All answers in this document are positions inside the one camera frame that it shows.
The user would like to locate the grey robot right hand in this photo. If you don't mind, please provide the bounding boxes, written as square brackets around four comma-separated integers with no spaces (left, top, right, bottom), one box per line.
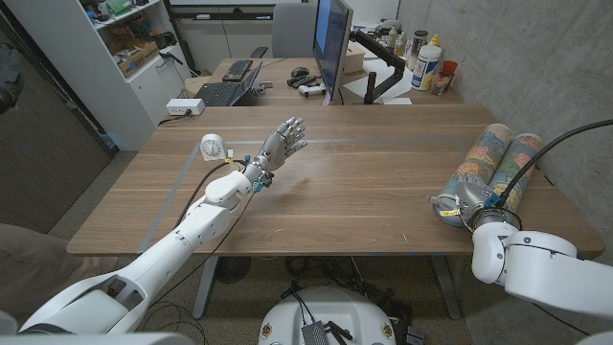
[428,172,504,229]

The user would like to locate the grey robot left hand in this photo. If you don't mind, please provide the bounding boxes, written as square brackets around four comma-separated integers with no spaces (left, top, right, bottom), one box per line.
[242,116,307,193]

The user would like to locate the rolled colourful world map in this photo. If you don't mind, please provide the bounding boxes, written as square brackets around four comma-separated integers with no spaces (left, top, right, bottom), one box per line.
[432,123,546,229]

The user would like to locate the white alarm clock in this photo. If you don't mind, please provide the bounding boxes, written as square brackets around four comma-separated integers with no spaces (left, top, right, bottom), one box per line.
[199,133,228,162]

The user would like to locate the white game controller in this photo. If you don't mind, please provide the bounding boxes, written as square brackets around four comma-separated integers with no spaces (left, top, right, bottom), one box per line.
[297,82,328,99]

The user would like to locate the black remote controller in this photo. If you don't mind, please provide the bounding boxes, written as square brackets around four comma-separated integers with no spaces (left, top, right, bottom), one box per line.
[286,74,320,89]

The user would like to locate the dark open laptop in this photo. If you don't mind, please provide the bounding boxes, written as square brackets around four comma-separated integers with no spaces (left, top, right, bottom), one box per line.
[193,61,263,107]

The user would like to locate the black keyboard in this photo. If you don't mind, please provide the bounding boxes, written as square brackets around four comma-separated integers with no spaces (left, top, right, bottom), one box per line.
[221,58,254,83]

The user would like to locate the white table leg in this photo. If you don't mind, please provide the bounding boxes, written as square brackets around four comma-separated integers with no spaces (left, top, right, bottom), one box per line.
[192,255,219,320]
[429,253,462,321]

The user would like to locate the white power strip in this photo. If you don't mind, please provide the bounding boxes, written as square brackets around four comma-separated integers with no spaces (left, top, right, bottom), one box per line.
[165,98,206,117]

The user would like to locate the black computer monitor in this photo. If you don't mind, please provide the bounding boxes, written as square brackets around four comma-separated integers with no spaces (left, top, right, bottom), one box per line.
[311,0,354,102]

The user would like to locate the grey office chair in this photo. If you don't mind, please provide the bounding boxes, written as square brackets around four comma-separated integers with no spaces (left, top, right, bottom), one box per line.
[249,2,318,59]

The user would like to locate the beige closed box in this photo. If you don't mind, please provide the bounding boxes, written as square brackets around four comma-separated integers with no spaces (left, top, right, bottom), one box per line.
[342,40,367,75]

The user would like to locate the red snack container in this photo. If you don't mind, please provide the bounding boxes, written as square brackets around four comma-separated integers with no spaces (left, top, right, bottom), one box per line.
[429,59,459,96]

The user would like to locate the white paper sheets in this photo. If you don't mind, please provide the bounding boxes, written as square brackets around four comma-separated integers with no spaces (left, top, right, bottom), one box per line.
[342,57,416,102]

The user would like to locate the black round fan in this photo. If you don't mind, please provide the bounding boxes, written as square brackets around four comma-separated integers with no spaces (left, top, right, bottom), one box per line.
[214,256,252,285]

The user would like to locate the white wipes canister blue label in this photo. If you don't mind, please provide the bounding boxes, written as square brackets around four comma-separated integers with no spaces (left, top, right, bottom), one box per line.
[410,43,443,92]

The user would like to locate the dark lid glass jar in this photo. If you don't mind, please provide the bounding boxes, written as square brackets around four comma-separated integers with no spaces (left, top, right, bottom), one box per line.
[405,30,429,72]

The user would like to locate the open cardboard box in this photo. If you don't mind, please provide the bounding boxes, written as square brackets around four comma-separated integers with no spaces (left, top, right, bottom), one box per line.
[117,40,160,78]

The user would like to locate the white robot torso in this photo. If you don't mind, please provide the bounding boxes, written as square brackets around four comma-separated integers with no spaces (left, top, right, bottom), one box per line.
[258,286,397,345]

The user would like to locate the grey finned metal module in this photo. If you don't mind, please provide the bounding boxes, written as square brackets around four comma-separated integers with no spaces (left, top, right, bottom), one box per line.
[300,320,330,345]

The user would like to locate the white shelf cabinet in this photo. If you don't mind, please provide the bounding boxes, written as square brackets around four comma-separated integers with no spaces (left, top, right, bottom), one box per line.
[2,0,191,152]

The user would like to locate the person leg brown trousers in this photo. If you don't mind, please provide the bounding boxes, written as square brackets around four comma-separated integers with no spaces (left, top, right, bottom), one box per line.
[0,222,121,317]

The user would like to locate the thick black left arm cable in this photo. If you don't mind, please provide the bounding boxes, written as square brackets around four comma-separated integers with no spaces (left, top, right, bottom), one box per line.
[174,159,248,229]

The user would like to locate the black floor cable bundle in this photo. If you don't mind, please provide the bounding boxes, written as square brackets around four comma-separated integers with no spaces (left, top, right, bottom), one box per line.
[282,256,413,336]

